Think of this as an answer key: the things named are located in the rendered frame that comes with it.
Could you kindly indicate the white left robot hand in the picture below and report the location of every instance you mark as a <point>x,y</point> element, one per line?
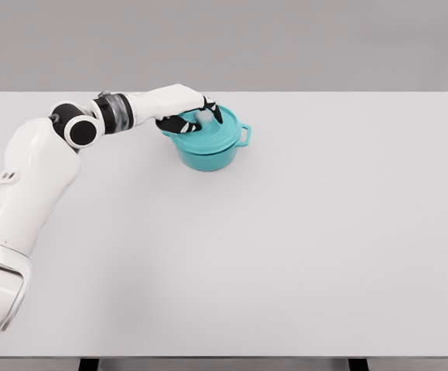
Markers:
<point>177,98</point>

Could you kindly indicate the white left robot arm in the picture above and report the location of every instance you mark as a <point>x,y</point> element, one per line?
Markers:
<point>34,178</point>

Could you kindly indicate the teal pot lid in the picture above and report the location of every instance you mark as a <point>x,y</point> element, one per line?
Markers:
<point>217,129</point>

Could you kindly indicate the teal pot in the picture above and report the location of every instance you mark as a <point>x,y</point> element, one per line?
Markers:
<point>208,156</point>

